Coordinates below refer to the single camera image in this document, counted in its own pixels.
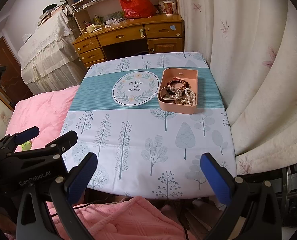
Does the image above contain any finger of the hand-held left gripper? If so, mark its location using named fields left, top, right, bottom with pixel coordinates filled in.
left=0, top=126, right=40, bottom=153
left=10, top=130, right=78, bottom=161

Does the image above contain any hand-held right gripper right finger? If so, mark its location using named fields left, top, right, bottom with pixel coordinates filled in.
left=200, top=152, right=282, bottom=240

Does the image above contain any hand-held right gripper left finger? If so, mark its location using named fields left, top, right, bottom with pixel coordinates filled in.
left=16, top=152, right=98, bottom=240

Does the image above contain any white pearl bracelet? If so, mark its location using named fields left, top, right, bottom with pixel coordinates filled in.
left=182, top=87, right=197, bottom=107

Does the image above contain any pink smart band watch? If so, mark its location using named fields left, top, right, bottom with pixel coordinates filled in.
left=159, top=86, right=180, bottom=105

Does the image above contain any brown bead bracelet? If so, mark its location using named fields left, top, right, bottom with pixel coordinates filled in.
left=169, top=77, right=191, bottom=90

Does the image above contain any pink plastic box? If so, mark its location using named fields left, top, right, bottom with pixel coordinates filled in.
left=157, top=68, right=198, bottom=115

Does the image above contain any pink quilted blanket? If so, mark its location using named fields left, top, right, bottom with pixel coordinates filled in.
left=4, top=84, right=82, bottom=153

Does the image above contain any wooden door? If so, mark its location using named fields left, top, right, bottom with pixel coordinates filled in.
left=0, top=36, right=34, bottom=111

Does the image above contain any pink fleece blanket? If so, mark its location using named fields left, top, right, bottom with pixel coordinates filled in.
left=45, top=196, right=197, bottom=240

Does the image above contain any tree print tablecloth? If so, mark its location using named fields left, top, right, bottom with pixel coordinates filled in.
left=60, top=52, right=238, bottom=201

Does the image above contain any white lace furniture cover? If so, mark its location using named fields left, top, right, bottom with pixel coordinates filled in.
left=18, top=9, right=87, bottom=95

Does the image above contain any cream leaf print curtain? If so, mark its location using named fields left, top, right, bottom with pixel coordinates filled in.
left=174, top=0, right=297, bottom=178

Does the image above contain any wooden desk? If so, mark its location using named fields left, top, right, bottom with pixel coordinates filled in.
left=72, top=14, right=184, bottom=68

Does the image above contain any stack of books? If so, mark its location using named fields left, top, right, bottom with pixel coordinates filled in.
left=38, top=3, right=64, bottom=26

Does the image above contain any red plastic bag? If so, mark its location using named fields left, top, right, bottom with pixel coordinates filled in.
left=117, top=0, right=158, bottom=19

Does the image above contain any red and white paper cup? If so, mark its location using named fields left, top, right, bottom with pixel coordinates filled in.
left=162, top=0, right=174, bottom=17

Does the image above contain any chrome metal frame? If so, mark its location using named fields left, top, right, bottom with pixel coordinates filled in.
left=280, top=164, right=297, bottom=228

